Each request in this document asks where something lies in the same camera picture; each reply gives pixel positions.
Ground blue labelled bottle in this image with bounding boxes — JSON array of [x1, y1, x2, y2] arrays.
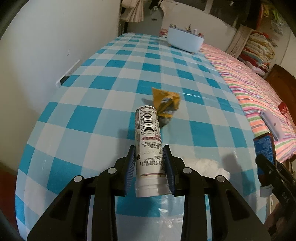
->
[[253, 132, 275, 198]]

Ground white labelled plastic bottle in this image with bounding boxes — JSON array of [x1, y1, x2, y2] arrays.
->
[[135, 105, 170, 198]]

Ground white plastic trash basin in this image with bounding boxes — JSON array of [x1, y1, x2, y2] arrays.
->
[[166, 27, 204, 54]]

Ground white box on bed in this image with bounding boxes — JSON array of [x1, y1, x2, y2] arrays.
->
[[260, 109, 285, 141]]

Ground red item on bed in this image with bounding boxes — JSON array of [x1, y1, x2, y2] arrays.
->
[[278, 101, 290, 125]]

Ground pink striped bed sheet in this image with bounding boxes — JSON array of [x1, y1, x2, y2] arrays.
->
[[201, 44, 295, 163]]

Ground brown wooden headboard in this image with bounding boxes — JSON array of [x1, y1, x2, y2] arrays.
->
[[266, 64, 295, 112]]

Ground blue checkered tablecloth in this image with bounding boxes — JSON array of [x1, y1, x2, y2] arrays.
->
[[15, 34, 267, 238]]

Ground stack of folded quilts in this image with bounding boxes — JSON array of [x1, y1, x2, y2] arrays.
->
[[237, 31, 277, 77]]

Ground yellow foil snack wrapper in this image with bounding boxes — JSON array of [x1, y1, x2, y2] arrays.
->
[[152, 88, 181, 118]]

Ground black plug adapter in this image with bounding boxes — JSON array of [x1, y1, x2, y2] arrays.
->
[[60, 76, 69, 85]]

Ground hanging beige clothes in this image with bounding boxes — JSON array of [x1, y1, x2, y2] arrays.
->
[[120, 0, 144, 23]]

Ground white wall power socket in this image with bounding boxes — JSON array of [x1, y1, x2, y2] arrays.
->
[[55, 59, 81, 88]]

